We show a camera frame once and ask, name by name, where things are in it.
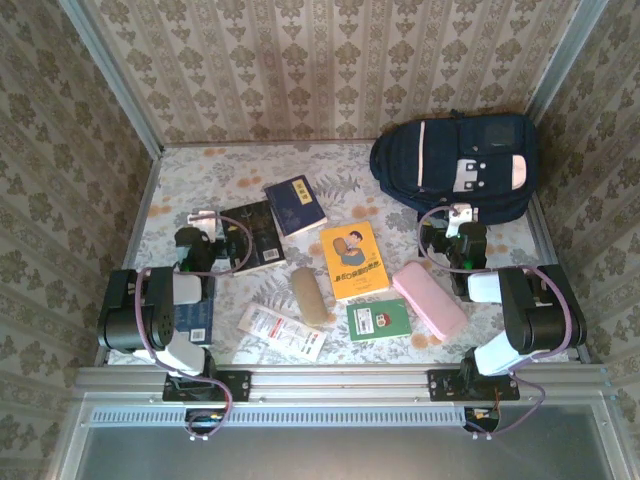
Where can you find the tan fabric case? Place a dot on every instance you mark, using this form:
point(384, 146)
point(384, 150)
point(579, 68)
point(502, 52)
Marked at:
point(310, 297)

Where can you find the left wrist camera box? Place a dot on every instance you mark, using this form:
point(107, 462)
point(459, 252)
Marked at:
point(204, 221)

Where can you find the white plastic packet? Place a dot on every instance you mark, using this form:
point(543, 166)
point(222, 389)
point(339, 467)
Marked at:
point(280, 330)

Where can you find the aluminium frame post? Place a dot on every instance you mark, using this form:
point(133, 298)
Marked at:
point(115, 80)
point(558, 75)

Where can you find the green notebook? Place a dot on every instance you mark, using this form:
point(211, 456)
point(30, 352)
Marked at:
point(380, 320)

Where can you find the blue book with barcode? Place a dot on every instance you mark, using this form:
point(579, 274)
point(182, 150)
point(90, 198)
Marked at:
point(197, 325)

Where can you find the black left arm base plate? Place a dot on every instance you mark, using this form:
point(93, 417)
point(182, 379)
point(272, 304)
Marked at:
point(240, 385)

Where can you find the pink pencil case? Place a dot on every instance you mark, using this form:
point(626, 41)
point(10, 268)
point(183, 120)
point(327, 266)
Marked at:
point(430, 300)

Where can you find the navy blue backpack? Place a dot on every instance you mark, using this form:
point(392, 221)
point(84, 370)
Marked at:
point(400, 160)

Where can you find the navy book with yellow label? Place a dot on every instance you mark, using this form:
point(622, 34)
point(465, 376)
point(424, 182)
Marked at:
point(295, 210)

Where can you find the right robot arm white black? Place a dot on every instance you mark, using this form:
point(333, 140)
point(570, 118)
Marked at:
point(545, 320)

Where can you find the aluminium mounting rail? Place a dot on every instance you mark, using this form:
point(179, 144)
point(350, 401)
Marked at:
point(340, 382)

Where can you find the aluminium table side rail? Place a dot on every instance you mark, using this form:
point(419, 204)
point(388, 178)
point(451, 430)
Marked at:
point(542, 240)
point(140, 215)

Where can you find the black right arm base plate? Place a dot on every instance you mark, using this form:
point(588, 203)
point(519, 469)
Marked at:
point(440, 385)

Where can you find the grey metal panel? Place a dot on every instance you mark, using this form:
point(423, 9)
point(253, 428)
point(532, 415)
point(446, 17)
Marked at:
point(325, 455)

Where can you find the black book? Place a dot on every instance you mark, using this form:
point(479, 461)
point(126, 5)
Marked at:
point(262, 225)

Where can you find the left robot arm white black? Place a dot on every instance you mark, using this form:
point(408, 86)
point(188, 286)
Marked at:
point(120, 320)

